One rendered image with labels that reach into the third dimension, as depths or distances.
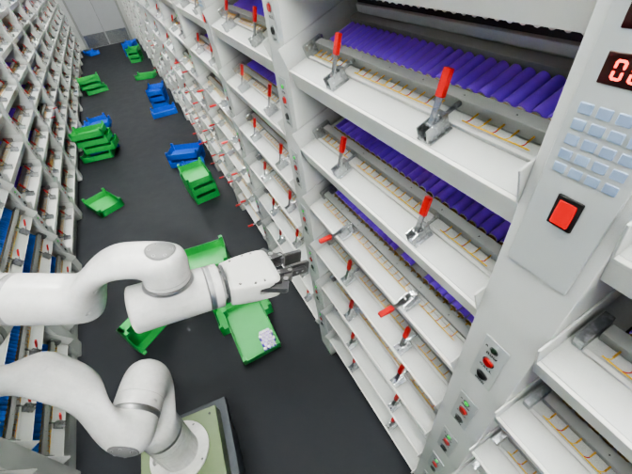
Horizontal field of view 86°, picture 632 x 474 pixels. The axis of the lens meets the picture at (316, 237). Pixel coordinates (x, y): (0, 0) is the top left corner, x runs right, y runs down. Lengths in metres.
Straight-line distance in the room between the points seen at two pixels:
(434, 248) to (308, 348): 1.30
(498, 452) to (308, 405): 0.99
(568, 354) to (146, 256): 0.60
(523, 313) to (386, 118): 0.34
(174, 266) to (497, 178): 0.47
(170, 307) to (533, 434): 0.63
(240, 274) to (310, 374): 1.17
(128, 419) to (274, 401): 0.87
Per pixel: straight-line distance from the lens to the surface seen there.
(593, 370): 0.55
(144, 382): 1.06
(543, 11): 0.39
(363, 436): 1.66
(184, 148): 3.67
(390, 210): 0.69
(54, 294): 0.70
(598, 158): 0.36
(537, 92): 0.52
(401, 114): 0.57
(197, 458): 1.37
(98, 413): 1.00
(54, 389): 0.97
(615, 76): 0.35
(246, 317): 1.92
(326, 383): 1.74
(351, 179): 0.78
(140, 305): 0.63
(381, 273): 0.83
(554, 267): 0.43
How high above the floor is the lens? 1.59
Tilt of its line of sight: 43 degrees down
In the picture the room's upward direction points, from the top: 8 degrees counter-clockwise
